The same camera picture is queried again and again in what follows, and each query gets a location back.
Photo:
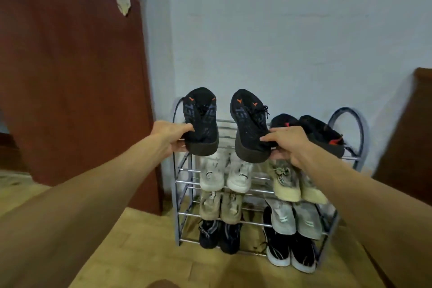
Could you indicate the person's right hand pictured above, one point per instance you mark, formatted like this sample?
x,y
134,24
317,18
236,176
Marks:
x,y
293,144

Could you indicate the person's left hand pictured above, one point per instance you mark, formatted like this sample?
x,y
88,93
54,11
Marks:
x,y
168,136

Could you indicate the beige pink sneaker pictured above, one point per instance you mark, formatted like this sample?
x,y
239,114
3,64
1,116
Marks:
x,y
312,191
283,183

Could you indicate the white ribbed-sole sneaker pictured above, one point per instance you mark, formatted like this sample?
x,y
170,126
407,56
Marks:
x,y
239,176
212,173

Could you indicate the grey metal shoe rack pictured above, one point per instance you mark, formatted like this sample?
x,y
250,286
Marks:
x,y
362,122

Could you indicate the white knit sneaker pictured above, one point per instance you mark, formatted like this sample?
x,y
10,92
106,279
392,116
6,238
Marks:
x,y
281,217
307,222

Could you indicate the black green sneaker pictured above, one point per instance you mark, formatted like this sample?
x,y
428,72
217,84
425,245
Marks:
x,y
303,254
276,247

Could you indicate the black grey patterned sneaker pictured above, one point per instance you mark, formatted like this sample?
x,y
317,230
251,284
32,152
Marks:
x,y
230,238
208,235

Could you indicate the person's left forearm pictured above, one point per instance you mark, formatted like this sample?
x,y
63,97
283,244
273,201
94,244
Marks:
x,y
84,210

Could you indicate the person's right forearm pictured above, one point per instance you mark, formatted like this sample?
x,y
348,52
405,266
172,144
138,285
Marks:
x,y
371,217

